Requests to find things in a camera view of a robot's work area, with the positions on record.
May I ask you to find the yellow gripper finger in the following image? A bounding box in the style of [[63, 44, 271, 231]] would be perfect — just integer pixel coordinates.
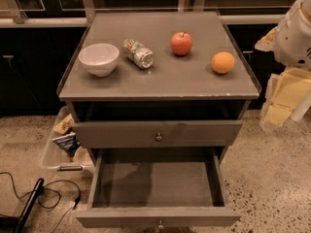
[[259, 67, 311, 131], [255, 27, 276, 51]]

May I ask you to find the grey drawer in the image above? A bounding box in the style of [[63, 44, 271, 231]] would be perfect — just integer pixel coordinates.
[[77, 148, 241, 229], [73, 120, 242, 149]]

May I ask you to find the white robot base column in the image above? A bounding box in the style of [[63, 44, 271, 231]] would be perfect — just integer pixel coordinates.
[[291, 91, 311, 121]]

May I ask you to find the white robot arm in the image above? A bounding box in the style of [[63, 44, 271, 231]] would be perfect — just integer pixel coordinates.
[[255, 0, 311, 131]]

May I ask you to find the grey wooden drawer cabinet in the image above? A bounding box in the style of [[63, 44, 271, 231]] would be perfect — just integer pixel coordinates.
[[56, 11, 262, 229]]

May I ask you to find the grey top drawer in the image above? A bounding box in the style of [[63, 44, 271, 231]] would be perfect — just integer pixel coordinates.
[[73, 120, 242, 149]]

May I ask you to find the orange fruit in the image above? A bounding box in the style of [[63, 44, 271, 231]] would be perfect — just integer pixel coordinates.
[[211, 51, 235, 74]]

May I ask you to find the red apple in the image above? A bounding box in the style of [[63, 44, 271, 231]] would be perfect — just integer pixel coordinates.
[[170, 32, 192, 56]]

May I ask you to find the silver green soda can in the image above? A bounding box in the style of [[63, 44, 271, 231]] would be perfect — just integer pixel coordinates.
[[122, 39, 155, 69]]

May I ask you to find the white ceramic bowl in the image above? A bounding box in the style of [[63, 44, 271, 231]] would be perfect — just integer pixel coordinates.
[[78, 44, 120, 77]]

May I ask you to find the tan snack packet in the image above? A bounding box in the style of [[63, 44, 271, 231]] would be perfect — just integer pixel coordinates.
[[52, 115, 74, 135]]

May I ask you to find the dark blue snack bag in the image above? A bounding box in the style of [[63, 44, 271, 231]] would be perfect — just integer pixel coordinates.
[[52, 133, 81, 162]]

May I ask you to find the clear plastic storage bin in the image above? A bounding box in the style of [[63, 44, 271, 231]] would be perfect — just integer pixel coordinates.
[[41, 105, 95, 173]]

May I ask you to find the black flat stand base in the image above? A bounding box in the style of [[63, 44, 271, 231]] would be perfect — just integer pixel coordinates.
[[0, 178, 44, 233]]

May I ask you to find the metal railing frame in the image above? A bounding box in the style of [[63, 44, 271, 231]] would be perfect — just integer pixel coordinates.
[[0, 0, 296, 28]]

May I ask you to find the black cable on floor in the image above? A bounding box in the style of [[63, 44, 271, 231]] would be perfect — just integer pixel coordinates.
[[0, 171, 82, 233]]

